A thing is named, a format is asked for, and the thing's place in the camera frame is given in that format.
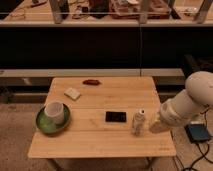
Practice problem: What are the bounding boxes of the black floor cable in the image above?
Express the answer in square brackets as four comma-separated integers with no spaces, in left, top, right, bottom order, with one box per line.
[171,106,213,171]

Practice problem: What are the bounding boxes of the white cup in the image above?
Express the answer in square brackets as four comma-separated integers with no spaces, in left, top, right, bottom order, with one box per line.
[44,101,64,124]

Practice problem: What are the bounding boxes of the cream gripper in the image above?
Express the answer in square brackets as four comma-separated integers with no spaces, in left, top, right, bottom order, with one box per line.
[149,113,170,134]

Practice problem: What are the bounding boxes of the white sponge block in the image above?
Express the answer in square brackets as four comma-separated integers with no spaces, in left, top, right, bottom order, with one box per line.
[64,88,81,100]

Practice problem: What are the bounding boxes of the green plate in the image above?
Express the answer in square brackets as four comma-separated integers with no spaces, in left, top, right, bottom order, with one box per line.
[36,104,71,135]

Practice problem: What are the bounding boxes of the small white bottle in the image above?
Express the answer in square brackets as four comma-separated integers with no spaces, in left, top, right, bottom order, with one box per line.
[132,109,145,136]

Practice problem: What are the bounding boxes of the black rectangular phone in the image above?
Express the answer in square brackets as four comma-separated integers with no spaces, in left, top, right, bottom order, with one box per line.
[105,111,126,122]

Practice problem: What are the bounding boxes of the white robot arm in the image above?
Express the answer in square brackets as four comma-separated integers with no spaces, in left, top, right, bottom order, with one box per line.
[149,71,213,133]

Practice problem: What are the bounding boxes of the long background workbench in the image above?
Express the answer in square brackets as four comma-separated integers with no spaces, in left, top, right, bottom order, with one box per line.
[0,0,213,27]

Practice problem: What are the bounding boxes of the blue black floor box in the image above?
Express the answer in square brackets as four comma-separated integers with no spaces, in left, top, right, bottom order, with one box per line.
[185,124,211,143]

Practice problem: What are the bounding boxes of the wooden folding table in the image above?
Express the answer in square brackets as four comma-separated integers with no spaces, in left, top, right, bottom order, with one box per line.
[27,76,177,171]

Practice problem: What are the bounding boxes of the dark red oblong object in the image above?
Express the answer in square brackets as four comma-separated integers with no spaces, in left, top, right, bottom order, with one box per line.
[83,79,100,85]

